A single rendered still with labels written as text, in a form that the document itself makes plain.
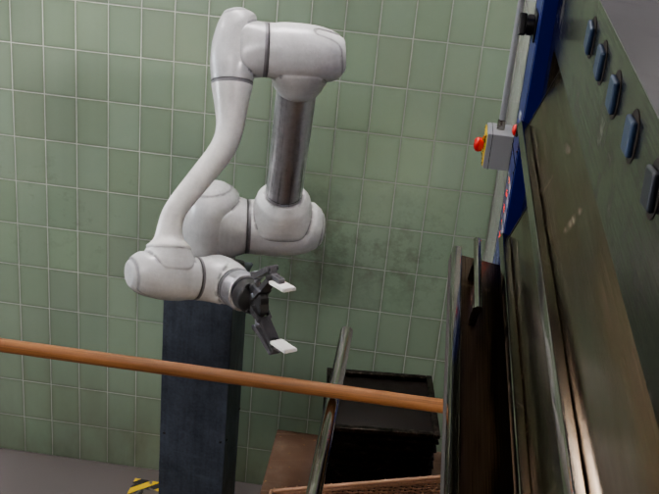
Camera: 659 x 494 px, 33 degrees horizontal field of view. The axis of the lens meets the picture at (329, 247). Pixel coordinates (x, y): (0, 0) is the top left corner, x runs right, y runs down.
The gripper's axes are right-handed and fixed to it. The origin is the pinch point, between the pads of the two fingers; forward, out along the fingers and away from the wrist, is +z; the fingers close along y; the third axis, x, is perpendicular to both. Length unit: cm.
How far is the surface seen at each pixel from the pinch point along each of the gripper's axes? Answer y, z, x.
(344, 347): 12.3, -7.4, -18.2
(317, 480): 20.1, 32.5, 11.2
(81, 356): 7.6, -20.7, 38.6
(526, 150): -37, 30, -37
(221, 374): 10.7, -3.0, 14.4
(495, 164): -19, -35, -81
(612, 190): -47, 95, 2
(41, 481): 103, -155, 17
